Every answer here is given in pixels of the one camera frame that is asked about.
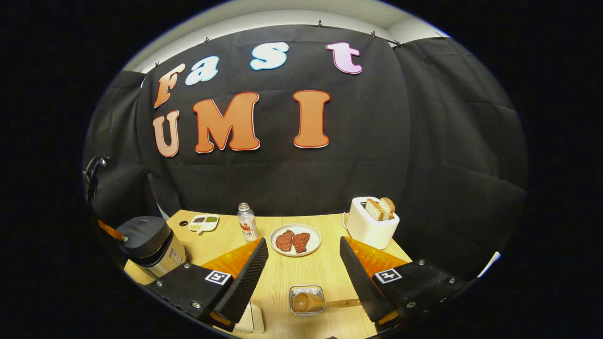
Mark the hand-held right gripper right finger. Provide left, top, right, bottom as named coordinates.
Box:
left=339, top=235, right=467, bottom=332

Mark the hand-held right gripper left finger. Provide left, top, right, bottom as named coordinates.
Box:
left=146, top=237, right=269, bottom=330

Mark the dark grey rice cooker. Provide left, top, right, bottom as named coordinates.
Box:
left=115, top=216, right=187, bottom=278

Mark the wooden spoon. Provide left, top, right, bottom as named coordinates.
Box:
left=292, top=292, right=362, bottom=314

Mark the white toaster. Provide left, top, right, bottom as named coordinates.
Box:
left=344, top=196, right=400, bottom=250

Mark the clear plastic bottle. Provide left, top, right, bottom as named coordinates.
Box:
left=237, top=202, right=260, bottom=242

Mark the white round plate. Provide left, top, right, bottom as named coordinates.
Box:
left=270, top=223, right=322, bottom=257

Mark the white divided bean dish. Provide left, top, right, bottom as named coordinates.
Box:
left=188, top=214, right=220, bottom=234

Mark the black backdrop cloth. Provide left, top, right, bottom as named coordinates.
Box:
left=82, top=24, right=528, bottom=278

